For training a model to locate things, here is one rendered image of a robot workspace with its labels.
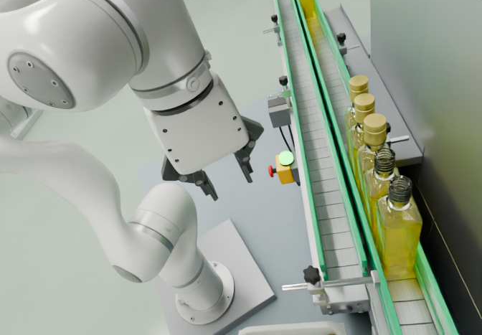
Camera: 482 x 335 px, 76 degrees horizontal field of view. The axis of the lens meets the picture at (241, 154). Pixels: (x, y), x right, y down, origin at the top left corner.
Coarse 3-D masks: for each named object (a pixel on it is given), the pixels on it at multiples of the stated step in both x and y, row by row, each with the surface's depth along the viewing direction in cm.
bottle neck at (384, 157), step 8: (376, 152) 48; (384, 152) 48; (392, 152) 47; (376, 160) 48; (384, 160) 46; (392, 160) 47; (376, 168) 49; (384, 168) 48; (392, 168) 48; (376, 176) 50; (384, 176) 49; (392, 176) 49
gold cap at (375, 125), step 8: (368, 120) 50; (376, 120) 50; (384, 120) 49; (368, 128) 50; (376, 128) 49; (384, 128) 50; (368, 136) 51; (376, 136) 50; (384, 136) 51; (368, 144) 52; (376, 144) 51
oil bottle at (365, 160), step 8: (384, 144) 55; (360, 152) 56; (368, 152) 54; (360, 160) 56; (368, 160) 54; (360, 168) 58; (368, 168) 54; (360, 176) 60; (360, 184) 62; (360, 192) 65
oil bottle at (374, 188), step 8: (368, 176) 52; (368, 184) 52; (376, 184) 50; (384, 184) 50; (368, 192) 53; (376, 192) 50; (384, 192) 50; (368, 200) 55; (376, 200) 51; (368, 208) 57; (368, 216) 59
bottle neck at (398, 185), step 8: (400, 176) 44; (392, 184) 43; (400, 184) 45; (408, 184) 43; (392, 192) 43; (400, 192) 42; (408, 192) 43; (392, 200) 45; (400, 200) 44; (408, 200) 44; (392, 208) 46; (400, 208) 45
